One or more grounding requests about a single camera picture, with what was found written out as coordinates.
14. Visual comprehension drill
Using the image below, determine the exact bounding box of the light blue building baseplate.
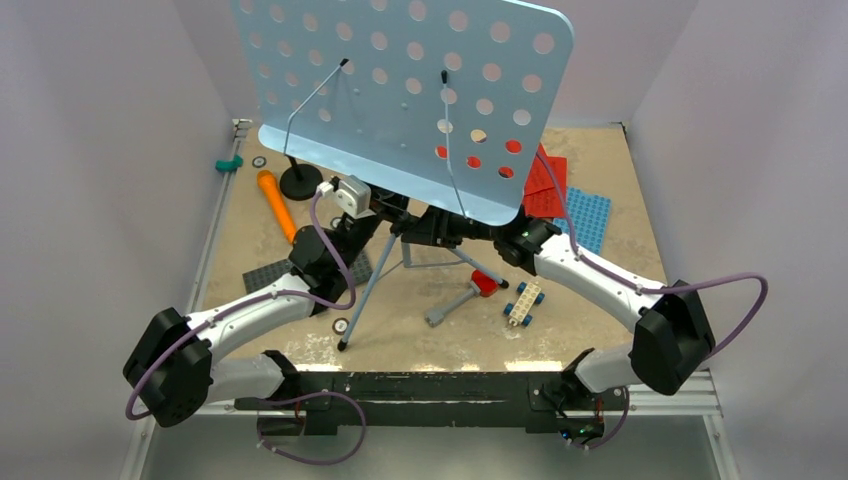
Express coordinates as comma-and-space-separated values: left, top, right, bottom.
566, 187, 611, 255

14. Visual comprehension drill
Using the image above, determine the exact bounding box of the black microphone stand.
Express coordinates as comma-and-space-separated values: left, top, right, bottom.
278, 154, 323, 201

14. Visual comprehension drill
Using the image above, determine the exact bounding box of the red sheet music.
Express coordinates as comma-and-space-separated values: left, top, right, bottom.
434, 139, 567, 196
522, 188, 568, 219

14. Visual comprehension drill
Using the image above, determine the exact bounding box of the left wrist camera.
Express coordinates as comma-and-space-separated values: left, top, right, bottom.
316, 175, 375, 219

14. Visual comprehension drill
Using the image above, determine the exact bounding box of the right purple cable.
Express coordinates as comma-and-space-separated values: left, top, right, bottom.
535, 152, 770, 452

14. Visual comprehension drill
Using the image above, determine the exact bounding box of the teal clamp piece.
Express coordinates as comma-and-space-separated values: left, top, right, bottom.
215, 154, 244, 174

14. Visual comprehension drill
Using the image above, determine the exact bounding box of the red grey toy hammer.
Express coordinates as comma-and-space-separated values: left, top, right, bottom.
425, 269, 501, 327

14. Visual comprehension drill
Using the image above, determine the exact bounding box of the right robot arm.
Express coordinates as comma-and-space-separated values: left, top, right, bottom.
398, 207, 715, 407

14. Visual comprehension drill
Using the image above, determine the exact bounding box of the black table front rail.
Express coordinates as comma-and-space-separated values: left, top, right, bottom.
235, 371, 625, 436

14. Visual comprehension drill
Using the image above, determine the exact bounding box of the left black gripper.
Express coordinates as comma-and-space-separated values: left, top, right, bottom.
333, 160, 419, 272

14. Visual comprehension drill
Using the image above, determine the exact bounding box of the orange black poker chip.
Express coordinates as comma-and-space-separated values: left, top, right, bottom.
332, 318, 350, 336

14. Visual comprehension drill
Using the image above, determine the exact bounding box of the aluminium side rail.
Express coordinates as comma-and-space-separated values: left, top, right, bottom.
119, 119, 254, 480

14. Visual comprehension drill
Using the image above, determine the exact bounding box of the dark grey building baseplate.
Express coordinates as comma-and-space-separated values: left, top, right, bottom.
242, 253, 373, 294

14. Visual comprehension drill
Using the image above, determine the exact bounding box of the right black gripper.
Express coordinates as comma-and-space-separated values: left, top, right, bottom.
402, 190, 501, 249

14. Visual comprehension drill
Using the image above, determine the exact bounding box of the white blue toy car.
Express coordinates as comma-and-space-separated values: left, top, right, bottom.
503, 282, 545, 327

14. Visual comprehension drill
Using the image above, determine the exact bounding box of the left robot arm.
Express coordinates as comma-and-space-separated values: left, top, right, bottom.
122, 189, 409, 427

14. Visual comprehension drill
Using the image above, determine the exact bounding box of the orange toy microphone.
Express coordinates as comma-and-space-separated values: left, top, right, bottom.
257, 170, 297, 245

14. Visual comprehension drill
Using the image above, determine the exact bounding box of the light blue music stand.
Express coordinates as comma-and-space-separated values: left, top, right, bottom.
230, 0, 576, 353

